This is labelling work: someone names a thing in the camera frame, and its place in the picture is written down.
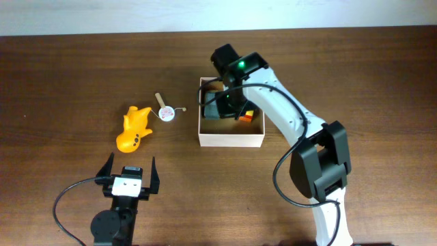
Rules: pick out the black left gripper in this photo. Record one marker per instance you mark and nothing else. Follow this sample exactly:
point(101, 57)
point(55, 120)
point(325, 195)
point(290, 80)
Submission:
point(145, 191)

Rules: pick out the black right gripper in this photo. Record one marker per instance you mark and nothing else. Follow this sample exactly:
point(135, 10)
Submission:
point(225, 110)

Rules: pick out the colourful puzzle cube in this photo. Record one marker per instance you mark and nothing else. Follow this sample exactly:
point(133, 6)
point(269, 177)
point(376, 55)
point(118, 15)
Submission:
point(247, 116)

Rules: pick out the yellow grey toy truck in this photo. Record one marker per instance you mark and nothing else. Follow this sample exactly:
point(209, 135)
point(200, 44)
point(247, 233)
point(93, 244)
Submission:
point(210, 111)

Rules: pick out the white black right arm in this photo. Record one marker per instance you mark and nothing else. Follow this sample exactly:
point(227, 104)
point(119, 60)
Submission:
point(319, 152)

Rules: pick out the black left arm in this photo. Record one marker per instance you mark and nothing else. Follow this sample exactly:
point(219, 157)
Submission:
point(116, 225)

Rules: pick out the pink cardboard box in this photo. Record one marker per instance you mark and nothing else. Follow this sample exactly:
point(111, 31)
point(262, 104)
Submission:
point(229, 132)

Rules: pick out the orange rubber toy animal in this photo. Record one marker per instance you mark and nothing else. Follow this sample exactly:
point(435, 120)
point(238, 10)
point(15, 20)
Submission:
point(134, 129)

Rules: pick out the wooden pig rattle drum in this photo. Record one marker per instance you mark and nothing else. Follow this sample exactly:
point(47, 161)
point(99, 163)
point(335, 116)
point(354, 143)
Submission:
point(166, 113)

